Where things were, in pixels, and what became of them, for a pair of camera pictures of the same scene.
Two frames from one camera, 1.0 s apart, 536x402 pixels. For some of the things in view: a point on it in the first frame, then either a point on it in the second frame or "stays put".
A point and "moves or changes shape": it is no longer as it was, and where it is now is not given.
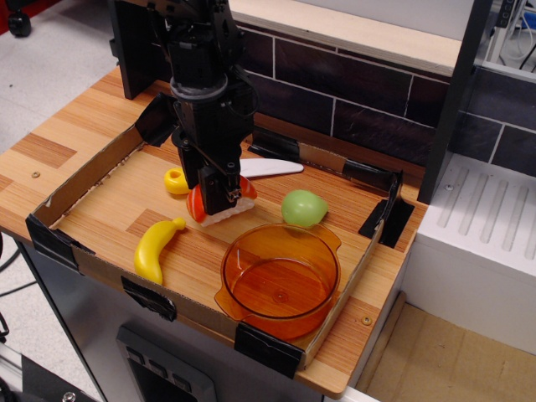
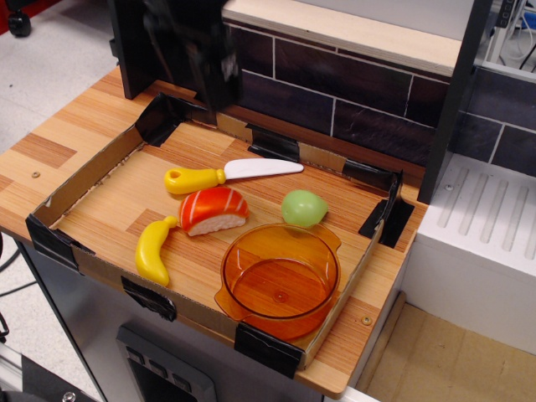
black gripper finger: x=221 y=188 → x=220 y=79
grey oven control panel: x=157 y=374 stays put
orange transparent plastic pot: x=281 y=278 stays put
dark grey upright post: x=455 y=98 stays put
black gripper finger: x=192 y=161 → x=183 y=64
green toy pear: x=302 y=208 stays put
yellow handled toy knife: x=176 y=178 stays put
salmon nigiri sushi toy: x=198 y=210 moves or changes shape
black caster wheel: x=19 y=24 stays put
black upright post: x=139 y=46 stays put
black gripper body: x=213 y=116 → x=195 y=29
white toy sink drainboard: x=474 y=255 stays put
